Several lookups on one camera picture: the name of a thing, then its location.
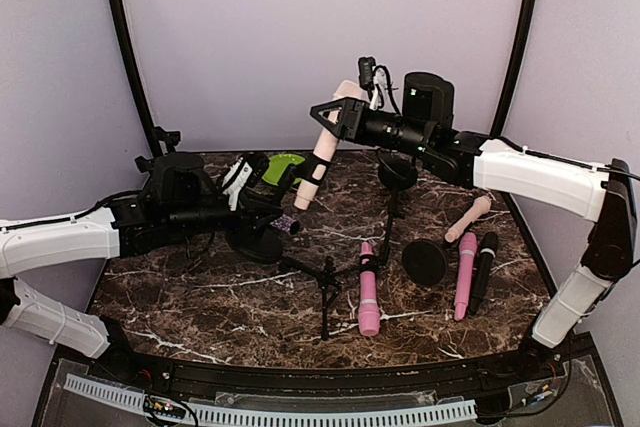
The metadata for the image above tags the right black frame post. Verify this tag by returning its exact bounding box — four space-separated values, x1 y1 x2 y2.
490 0 536 137

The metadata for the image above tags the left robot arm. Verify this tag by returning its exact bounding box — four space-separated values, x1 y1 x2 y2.
1 152 283 383

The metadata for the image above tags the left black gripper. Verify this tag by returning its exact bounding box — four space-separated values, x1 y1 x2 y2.
166 193 284 248

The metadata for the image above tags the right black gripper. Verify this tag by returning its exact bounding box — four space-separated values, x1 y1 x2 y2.
314 94 433 157

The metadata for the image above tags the pink microphone front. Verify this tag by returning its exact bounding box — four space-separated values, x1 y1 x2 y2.
358 242 381 337

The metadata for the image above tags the black empty mic stand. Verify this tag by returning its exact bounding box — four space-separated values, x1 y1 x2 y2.
376 150 418 266

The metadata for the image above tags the black microphone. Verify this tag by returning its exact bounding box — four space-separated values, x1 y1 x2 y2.
467 232 499 316

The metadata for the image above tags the white cable duct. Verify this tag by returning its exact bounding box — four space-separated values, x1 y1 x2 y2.
63 374 477 426

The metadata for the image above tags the black tripod mic stand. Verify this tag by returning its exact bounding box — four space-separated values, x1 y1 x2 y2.
278 256 343 341

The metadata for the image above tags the pink microphone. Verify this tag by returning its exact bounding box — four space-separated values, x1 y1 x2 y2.
358 242 381 337
454 232 478 322

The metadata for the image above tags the left black frame post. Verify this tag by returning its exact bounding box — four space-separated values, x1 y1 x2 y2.
108 0 162 157

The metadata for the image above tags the purple glitter microphone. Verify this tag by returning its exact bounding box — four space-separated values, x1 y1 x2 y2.
270 214 301 235

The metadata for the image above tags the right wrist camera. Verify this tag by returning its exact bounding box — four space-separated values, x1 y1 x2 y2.
357 56 397 111

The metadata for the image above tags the black frame post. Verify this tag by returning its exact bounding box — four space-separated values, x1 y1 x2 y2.
108 0 162 157
490 0 536 137

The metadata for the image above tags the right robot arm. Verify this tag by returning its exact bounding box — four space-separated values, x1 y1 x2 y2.
310 76 637 381

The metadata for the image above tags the black stand holding beige mic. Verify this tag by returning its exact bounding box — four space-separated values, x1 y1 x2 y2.
221 152 330 264

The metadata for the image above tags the green plate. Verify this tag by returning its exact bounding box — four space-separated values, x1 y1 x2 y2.
262 153 305 186

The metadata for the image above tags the black round-base mic stand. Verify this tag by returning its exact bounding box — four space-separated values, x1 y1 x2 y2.
152 126 181 155

